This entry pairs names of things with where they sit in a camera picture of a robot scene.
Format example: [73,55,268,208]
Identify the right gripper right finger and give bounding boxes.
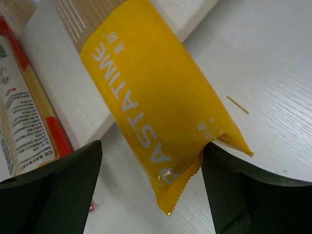
[201,143,312,234]

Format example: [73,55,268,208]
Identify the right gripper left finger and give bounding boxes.
[0,140,102,234]

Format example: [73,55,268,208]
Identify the red spaghetti bag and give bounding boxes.
[0,0,73,180]

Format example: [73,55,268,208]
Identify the yellow spaghetti bag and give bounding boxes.
[52,0,254,215]

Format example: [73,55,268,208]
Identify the white two-tier shelf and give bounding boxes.
[0,0,220,210]

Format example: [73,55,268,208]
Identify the loose spaghetti strand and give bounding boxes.
[226,96,250,115]

